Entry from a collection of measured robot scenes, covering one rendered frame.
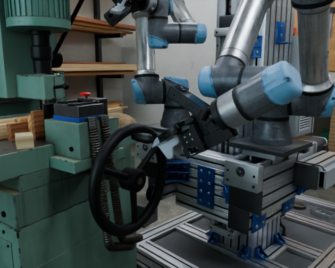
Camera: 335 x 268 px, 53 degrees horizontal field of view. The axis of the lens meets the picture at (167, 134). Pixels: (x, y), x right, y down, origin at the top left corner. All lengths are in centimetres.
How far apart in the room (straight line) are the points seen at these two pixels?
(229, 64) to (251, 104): 17
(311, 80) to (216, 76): 46
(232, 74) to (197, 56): 361
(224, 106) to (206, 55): 366
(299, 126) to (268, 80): 109
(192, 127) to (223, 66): 17
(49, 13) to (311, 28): 73
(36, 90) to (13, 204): 34
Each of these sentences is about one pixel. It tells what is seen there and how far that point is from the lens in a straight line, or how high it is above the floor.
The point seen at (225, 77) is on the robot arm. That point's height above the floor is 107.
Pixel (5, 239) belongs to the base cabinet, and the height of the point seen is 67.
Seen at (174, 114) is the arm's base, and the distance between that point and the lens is 153.
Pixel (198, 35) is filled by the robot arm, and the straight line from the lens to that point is 130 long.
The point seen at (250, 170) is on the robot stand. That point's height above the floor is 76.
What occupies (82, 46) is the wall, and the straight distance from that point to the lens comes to 443.
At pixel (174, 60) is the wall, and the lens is 453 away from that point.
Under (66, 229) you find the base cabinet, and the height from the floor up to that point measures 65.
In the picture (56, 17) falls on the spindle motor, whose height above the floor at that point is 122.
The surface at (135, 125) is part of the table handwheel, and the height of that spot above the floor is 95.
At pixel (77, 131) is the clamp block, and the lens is 83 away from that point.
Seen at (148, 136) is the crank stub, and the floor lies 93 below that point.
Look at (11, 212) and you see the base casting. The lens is 90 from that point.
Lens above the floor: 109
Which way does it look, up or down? 11 degrees down
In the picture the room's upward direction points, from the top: straight up
